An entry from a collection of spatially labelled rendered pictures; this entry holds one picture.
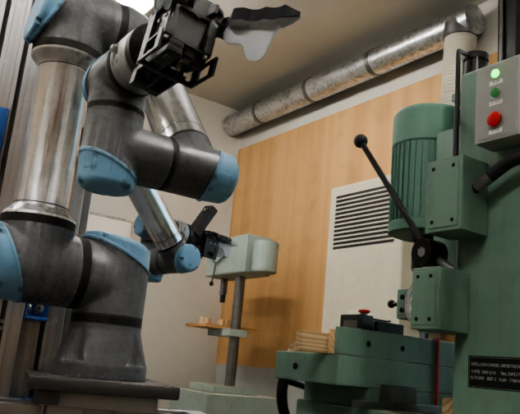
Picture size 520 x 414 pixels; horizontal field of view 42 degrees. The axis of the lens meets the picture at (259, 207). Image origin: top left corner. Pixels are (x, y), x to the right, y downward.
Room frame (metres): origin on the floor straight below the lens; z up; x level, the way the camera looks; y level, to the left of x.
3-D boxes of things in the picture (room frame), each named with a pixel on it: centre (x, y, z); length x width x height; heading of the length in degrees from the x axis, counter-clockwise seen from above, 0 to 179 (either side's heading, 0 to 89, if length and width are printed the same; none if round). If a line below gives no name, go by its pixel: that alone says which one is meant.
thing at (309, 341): (1.52, -0.33, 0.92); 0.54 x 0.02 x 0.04; 124
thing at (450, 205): (1.30, -0.39, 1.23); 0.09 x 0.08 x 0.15; 34
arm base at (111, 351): (1.13, 0.23, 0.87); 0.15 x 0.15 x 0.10
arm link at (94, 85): (0.84, 0.20, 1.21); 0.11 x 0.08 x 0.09; 33
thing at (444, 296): (1.32, -0.37, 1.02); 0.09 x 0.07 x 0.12; 124
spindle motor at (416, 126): (1.56, -0.40, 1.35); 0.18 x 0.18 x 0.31
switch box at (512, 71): (1.22, -0.46, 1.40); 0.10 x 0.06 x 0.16; 34
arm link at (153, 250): (1.87, 0.28, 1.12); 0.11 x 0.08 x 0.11; 44
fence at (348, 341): (1.54, -0.43, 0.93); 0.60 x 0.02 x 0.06; 124
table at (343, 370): (1.66, -0.35, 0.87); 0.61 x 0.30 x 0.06; 124
